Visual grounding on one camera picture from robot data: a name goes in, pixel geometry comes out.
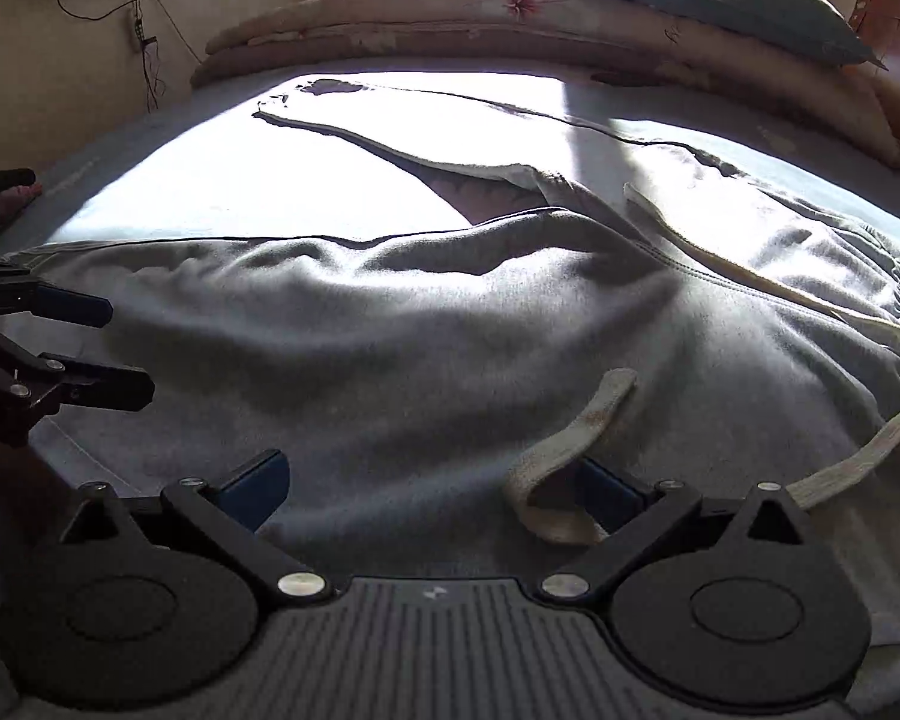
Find grey drawstring sweatpants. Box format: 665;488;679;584
4;75;900;713

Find person's left hand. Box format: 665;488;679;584
0;169;44;256

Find teal printed bed sheet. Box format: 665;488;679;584
0;52;900;720

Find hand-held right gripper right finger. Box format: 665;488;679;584
534;457;807;605

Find folded floral quilt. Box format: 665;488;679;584
190;0;900;166

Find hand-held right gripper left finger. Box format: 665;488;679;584
58;448;338;608

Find black television cable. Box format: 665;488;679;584
56;0;203;115

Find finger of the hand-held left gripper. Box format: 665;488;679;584
0;261;113;328
0;319;155;415

